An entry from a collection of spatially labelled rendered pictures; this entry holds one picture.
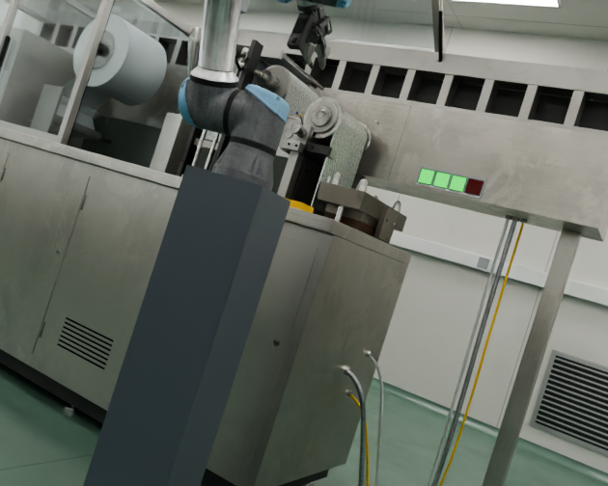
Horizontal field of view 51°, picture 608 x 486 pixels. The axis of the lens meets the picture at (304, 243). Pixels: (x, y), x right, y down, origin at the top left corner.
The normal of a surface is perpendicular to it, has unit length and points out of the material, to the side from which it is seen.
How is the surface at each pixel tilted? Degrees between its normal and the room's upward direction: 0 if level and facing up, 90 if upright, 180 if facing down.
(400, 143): 90
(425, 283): 90
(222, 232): 90
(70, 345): 90
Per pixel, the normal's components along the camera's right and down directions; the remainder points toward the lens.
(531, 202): -0.47, -0.17
